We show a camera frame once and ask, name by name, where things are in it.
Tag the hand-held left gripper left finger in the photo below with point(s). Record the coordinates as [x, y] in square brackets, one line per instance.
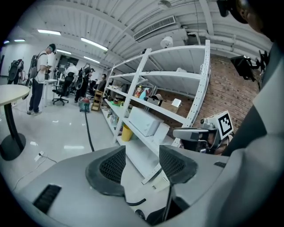
[77, 199]

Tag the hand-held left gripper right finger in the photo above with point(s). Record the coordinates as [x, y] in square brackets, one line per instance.
[199, 177]

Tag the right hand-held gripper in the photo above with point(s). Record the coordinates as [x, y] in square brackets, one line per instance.
[224, 125]

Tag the person's right forearm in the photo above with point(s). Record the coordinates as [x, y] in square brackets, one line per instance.
[244, 128]

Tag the red and teal vacuum cleaner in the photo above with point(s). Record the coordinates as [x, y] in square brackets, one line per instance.
[85, 105]

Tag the person's right hand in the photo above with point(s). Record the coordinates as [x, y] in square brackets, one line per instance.
[226, 144]

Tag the cardboard box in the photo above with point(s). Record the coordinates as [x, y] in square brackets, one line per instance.
[170, 106]

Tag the white appliance box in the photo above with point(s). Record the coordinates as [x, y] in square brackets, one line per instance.
[145, 120]

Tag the teal spray bottle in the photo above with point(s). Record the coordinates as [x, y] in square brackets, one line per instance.
[145, 93]

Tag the white power strip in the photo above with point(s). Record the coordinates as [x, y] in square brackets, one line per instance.
[39, 155]

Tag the yellow bucket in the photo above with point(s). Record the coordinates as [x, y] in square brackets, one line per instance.
[127, 133]

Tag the white metal shelving unit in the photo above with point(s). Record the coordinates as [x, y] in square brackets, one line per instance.
[173, 75]

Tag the red and yellow bottle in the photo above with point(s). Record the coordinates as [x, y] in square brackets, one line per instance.
[138, 91]

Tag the wooden stool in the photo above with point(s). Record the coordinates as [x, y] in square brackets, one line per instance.
[97, 100]

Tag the black office chair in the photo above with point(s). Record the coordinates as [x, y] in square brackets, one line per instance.
[61, 93]

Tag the white ceiling air vent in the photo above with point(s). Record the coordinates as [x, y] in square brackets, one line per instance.
[155, 27]

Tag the ceiling strip light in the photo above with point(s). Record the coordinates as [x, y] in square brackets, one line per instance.
[94, 44]
[91, 59]
[48, 32]

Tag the white rectangular desk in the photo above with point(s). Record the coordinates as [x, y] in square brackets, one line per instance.
[52, 81]

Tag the round wooden table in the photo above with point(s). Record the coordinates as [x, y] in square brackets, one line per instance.
[11, 93]

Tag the person's head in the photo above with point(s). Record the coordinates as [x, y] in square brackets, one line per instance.
[255, 17]

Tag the wall-mounted black monitor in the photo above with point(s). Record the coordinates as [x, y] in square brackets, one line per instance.
[243, 66]

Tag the black head-mounted camera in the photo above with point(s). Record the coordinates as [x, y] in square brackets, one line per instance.
[224, 7]

